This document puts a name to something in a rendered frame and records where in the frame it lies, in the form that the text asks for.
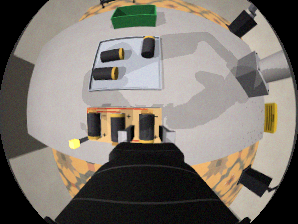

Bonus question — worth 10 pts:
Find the green open-top box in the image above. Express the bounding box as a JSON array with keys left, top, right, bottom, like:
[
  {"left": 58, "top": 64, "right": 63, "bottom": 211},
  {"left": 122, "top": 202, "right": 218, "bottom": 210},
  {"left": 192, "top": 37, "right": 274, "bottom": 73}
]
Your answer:
[{"left": 111, "top": 5, "right": 157, "bottom": 29}]

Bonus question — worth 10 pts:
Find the wooden battery holder board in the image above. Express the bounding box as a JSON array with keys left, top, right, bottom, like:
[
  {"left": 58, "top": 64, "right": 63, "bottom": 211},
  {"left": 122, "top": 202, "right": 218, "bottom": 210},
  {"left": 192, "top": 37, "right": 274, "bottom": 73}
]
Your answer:
[{"left": 69, "top": 108, "right": 162, "bottom": 149}]

